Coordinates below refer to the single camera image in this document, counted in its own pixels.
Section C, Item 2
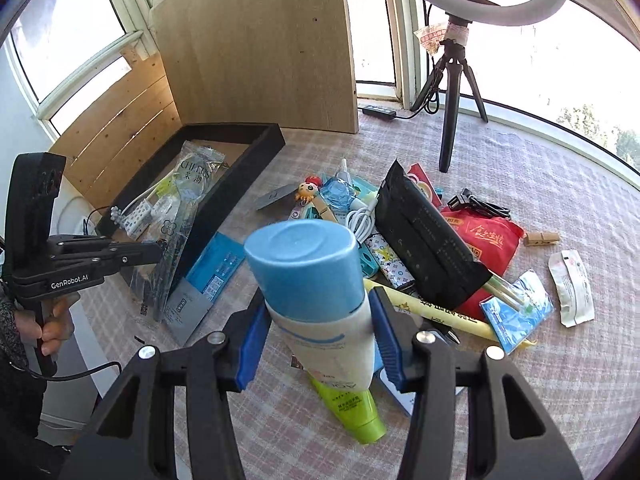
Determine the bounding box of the yellow chopstick wrapper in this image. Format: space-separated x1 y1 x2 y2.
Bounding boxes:
363 278 538 351

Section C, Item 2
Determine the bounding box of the person's left hand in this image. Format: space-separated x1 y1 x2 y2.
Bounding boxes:
39 300 81 358

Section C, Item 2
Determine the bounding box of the planked wooden panel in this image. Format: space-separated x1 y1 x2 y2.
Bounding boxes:
47 52 183 211

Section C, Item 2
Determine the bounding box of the long white sachet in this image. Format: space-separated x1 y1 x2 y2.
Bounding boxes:
547 250 596 328

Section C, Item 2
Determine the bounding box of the pink checked cloth desktop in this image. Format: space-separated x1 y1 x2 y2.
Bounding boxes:
75 110 640 480

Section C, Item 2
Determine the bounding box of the black pouch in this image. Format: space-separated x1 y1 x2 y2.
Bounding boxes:
374 159 493 311

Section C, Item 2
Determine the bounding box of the clear plastic bag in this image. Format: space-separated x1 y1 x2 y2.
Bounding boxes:
130 140 231 321

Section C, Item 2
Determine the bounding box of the white bottle with blue cap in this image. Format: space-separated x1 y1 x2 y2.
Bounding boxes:
244 221 377 392

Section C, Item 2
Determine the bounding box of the black power strip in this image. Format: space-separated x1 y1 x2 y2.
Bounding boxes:
361 105 398 122

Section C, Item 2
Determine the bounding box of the black power cable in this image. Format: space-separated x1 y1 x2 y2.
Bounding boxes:
395 0 443 121

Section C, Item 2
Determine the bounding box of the red bag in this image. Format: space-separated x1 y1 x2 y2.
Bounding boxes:
440 208 526 321

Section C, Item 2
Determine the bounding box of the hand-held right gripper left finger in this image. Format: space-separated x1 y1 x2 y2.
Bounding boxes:
60 302 273 480

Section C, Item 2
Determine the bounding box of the wooden clothespin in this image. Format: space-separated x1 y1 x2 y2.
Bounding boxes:
523 231 561 248
292 200 339 224

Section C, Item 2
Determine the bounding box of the cartoon doll keychain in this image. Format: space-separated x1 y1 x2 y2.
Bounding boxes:
297 175 326 206

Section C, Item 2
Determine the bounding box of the plywood board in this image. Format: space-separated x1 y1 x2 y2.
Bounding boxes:
150 0 360 135

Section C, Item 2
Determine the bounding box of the green tube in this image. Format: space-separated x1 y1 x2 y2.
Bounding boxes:
307 372 387 445

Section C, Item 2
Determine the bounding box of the flat blue packet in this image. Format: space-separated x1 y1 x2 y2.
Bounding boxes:
187 232 246 306

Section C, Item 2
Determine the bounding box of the taped white sachet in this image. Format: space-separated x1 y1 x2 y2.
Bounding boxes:
414 22 471 55

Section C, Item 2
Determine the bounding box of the white window frame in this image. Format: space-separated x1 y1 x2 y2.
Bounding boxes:
380 0 418 103
0 0 161 136

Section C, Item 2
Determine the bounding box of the black tripod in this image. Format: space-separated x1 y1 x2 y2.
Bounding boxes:
410 17 490 173

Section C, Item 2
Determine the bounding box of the white plug adapter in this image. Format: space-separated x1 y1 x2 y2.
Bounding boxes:
107 195 181 238

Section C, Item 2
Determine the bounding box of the black tray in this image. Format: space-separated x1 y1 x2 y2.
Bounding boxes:
95 122 287 306

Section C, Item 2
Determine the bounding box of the coiled white cable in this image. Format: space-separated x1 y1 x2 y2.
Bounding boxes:
345 195 381 241

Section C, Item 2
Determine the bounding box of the blue wet wipe packet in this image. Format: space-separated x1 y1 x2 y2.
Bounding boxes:
480 270 555 356

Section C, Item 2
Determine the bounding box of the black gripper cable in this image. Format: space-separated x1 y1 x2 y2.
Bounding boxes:
15 360 122 383

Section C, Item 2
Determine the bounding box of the teal clothespin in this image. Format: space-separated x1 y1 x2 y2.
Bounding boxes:
357 247 377 279

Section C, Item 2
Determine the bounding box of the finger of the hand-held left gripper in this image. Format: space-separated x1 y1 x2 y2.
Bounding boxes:
75 241 164 281
47 234 123 262

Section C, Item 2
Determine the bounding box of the red coffee creamer sachet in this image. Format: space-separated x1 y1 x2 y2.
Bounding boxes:
405 162 442 202

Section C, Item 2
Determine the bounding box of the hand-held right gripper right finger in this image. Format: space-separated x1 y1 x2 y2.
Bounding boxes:
367 287 583 480

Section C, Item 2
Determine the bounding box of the patterned white case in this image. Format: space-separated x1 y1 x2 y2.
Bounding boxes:
362 232 418 288

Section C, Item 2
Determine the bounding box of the grey tea sachet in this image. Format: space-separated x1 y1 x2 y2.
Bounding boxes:
164 280 221 347
256 183 301 212

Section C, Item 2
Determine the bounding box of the black usb cable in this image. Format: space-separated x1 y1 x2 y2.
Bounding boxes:
446 187 512 220

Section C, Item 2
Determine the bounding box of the blue glass bottle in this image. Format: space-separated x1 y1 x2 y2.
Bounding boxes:
320 177 358 211

